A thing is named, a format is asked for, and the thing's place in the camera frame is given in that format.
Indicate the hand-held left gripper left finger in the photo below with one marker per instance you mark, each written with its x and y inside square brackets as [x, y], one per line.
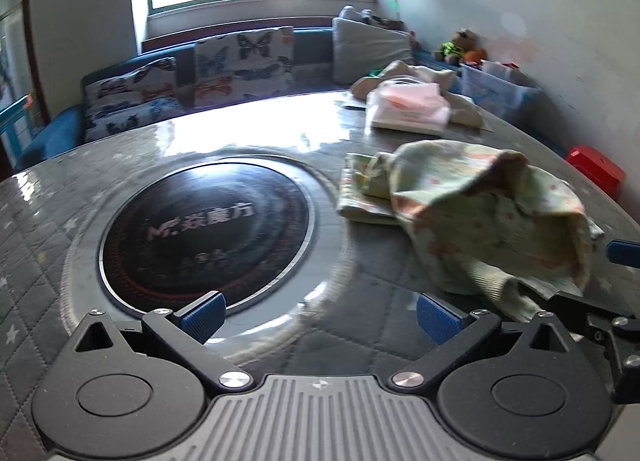
[202, 316]

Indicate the grey cushion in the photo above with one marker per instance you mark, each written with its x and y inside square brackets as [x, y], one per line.
[365, 51]

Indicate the round black induction cooker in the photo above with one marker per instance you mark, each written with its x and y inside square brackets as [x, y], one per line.
[210, 236]

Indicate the bag of pink clothes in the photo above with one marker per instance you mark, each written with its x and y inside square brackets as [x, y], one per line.
[407, 106]

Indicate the green bowl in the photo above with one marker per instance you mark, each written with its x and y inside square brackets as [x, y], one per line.
[375, 72]

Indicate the pale cloth pile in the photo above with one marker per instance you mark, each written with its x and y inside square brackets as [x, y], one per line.
[367, 16]

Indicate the plush toy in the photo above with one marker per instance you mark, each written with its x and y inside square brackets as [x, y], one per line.
[457, 48]

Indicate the red box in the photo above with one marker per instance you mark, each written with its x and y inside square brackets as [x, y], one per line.
[597, 168]

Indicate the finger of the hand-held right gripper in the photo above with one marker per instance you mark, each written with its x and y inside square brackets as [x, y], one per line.
[590, 313]
[624, 252]

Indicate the blue sofa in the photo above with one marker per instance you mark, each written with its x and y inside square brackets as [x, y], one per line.
[310, 48]

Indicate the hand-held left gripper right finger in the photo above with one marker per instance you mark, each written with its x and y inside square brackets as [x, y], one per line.
[437, 321]

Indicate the blue storage box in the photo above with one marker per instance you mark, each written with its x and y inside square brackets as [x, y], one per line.
[495, 88]

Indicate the beige garment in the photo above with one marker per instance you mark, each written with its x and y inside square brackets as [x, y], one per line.
[465, 108]

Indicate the green floral garment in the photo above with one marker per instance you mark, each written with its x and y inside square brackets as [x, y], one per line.
[475, 211]

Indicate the small butterfly print cushion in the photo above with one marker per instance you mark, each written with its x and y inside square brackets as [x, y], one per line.
[130, 116]
[135, 81]

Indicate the large butterfly print cushion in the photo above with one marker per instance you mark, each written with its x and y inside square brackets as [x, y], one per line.
[245, 66]

